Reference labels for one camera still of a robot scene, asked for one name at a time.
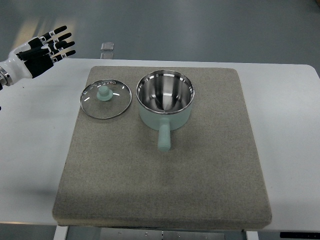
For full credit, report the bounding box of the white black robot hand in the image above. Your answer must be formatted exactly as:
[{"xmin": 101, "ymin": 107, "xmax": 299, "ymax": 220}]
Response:
[{"xmin": 0, "ymin": 25, "xmax": 76, "ymax": 87}]

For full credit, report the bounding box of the glass lid with green knob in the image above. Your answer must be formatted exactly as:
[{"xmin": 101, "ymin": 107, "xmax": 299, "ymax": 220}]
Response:
[{"xmin": 79, "ymin": 79, "xmax": 132, "ymax": 120}]

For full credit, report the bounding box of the mint green saucepan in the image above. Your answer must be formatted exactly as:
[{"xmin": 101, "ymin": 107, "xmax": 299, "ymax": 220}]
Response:
[{"xmin": 136, "ymin": 70, "xmax": 195, "ymax": 152}]

